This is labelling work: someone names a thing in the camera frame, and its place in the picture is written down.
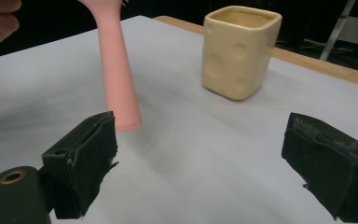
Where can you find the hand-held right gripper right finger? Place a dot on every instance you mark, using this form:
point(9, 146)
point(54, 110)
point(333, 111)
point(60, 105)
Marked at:
point(332, 174)

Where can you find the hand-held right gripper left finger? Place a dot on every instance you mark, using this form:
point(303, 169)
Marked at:
point(84, 168)

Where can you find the cream ceramic cup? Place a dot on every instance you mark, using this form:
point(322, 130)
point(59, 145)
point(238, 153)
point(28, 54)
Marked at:
point(237, 56)

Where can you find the white table mat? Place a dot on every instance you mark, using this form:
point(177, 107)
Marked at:
point(183, 130)

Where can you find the white metal stand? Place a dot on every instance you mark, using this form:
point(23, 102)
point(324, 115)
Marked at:
point(348, 28)

